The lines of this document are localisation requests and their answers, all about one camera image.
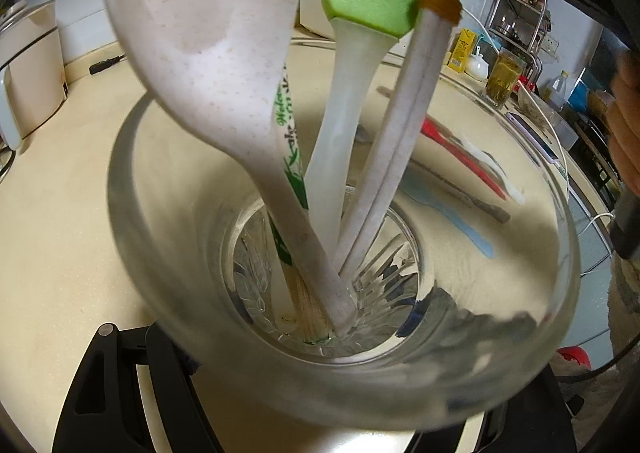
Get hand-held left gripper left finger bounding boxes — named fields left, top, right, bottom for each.
left=52, top=323, right=226, bottom=453

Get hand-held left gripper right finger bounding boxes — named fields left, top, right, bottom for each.
left=407, top=363, right=583, bottom=453

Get white plastic fork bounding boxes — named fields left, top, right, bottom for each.
left=457, top=133, right=528, bottom=205

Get wooden-handled metal fork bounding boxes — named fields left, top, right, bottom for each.
left=376, top=84, right=512, bottom=225

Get blue plastic fork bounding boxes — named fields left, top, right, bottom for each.
left=400, top=173, right=496, bottom=259

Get clear ribbed drinking glass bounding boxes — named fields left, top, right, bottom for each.
left=106, top=40, right=582, bottom=434

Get red plastic spoon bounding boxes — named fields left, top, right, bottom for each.
left=420, top=116, right=507, bottom=199

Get white speckled banded chopsticks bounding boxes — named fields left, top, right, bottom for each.
left=335, top=0, right=471, bottom=279

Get paper-wrapped wooden chopsticks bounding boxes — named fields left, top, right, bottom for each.
left=267, top=66, right=333, bottom=341

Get white speckled spoon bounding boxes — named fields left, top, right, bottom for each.
left=95, top=0, right=361, bottom=334

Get person's right forearm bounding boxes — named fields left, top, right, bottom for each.
left=606, top=258, right=640, bottom=369

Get person's right hand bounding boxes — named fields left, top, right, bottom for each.
left=607, top=46, right=640, bottom=194

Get red round object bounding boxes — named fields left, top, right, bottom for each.
left=556, top=345, right=592, bottom=370

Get smartphone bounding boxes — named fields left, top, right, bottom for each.
left=505, top=110, right=562, bottom=165

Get clear plastic bottle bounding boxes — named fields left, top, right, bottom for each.
left=542, top=70, right=571, bottom=114

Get glass of tea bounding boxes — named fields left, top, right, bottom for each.
left=482, top=49, right=526, bottom=109

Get small white jar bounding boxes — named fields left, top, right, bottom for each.
left=465, top=47, right=490, bottom=83

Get yellow carton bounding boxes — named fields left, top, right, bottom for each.
left=446, top=28, right=476, bottom=73

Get metal storage rack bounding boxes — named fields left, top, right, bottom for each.
left=492, top=0, right=561, bottom=84

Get pink electric cooker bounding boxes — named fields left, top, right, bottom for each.
left=0, top=0, right=68, bottom=151

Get white rice cooker cord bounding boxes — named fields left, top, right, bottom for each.
left=475, top=16, right=501, bottom=54

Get black power cable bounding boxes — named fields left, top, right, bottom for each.
left=89, top=56, right=126, bottom=75

